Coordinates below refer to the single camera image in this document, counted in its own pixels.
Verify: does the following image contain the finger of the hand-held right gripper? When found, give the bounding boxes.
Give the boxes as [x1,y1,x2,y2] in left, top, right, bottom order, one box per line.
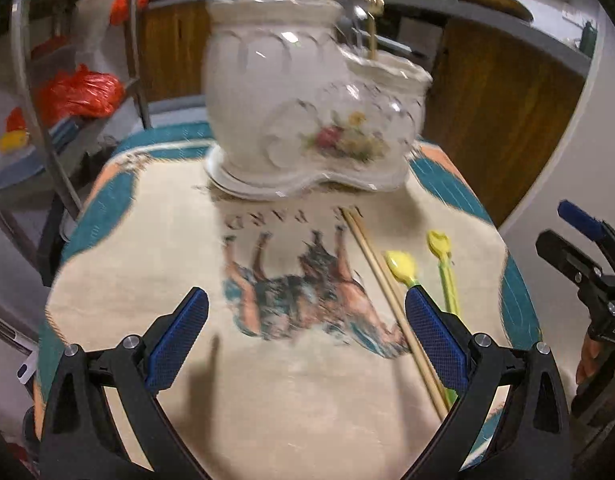
[558,200,615,276]
[536,230,615,321]

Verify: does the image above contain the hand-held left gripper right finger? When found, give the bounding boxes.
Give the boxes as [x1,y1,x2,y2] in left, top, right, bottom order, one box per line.
[404,284,573,480]

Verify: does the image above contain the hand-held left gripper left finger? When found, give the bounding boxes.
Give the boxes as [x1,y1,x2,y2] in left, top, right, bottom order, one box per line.
[40,286,211,480]

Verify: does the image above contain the yellow spoon green handle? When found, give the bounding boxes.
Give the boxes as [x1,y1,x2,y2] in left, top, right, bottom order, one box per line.
[384,251,459,405]

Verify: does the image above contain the wooden chopstick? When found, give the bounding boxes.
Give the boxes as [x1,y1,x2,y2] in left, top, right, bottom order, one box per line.
[340,208,449,422]
[351,210,423,348]

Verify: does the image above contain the yellow spoon yellow-green handle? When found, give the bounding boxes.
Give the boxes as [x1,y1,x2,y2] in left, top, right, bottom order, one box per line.
[426,230,461,317]

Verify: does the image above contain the white floral ceramic utensil holder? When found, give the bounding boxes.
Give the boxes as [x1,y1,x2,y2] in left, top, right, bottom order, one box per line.
[205,0,434,193]

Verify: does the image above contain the gold utensil yellow-green tip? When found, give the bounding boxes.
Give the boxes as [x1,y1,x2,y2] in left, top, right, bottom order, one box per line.
[367,15,381,61]

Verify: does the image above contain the silver flower-shaped spoon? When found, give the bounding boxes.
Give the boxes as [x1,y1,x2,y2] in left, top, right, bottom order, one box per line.
[337,2,371,47]

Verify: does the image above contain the person's right hand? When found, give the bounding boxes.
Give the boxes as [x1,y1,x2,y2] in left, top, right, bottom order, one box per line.
[576,332,597,387]

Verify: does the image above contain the wooden cabinet side panel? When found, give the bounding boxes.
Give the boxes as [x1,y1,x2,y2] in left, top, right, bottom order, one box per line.
[421,17,589,227]

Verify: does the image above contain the printed quilted table mat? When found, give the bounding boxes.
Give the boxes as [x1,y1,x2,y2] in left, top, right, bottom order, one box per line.
[32,127,543,480]

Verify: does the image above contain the green bottle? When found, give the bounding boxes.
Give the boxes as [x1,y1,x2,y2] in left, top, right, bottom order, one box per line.
[580,20,599,59]

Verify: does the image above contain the wooden counter cabinet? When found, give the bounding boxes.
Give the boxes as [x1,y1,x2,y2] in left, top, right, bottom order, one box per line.
[148,0,594,77]

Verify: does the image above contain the blue-lid plastic container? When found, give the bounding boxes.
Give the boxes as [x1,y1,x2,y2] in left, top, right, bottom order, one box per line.
[0,120,113,196]

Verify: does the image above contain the built-in steel oven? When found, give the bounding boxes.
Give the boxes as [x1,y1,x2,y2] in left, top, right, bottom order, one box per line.
[337,5,444,63]

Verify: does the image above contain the small yellow item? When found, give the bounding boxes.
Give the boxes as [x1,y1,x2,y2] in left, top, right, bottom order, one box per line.
[0,130,31,154]

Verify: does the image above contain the crumpled red plastic bag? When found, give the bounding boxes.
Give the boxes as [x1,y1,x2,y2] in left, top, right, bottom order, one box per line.
[36,64,126,122]

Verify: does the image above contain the wooden base cabinets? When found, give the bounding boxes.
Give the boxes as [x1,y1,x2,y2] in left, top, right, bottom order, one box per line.
[138,0,219,104]

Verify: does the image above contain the metal shelf rack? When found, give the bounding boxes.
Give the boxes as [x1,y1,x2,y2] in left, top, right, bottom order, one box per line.
[8,0,154,281]

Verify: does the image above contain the red-lid plastic container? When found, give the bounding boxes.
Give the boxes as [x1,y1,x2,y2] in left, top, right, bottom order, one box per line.
[30,35,69,62]

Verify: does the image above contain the hanging red plastic bag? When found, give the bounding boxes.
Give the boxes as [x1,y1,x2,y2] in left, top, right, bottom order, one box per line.
[110,0,153,27]

